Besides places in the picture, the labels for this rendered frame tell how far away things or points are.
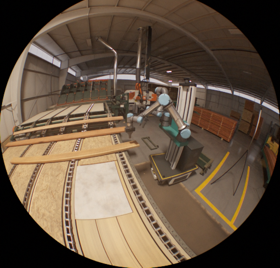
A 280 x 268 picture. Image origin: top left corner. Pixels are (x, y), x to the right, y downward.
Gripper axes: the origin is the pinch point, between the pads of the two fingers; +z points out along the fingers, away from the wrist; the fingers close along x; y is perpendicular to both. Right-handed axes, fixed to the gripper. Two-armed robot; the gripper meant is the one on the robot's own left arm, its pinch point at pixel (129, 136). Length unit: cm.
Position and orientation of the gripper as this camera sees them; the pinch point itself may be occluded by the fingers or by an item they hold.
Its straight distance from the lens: 120.7
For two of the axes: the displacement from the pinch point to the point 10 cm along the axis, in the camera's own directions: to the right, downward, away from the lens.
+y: -4.6, -3.7, 8.1
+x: -8.9, 1.4, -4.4
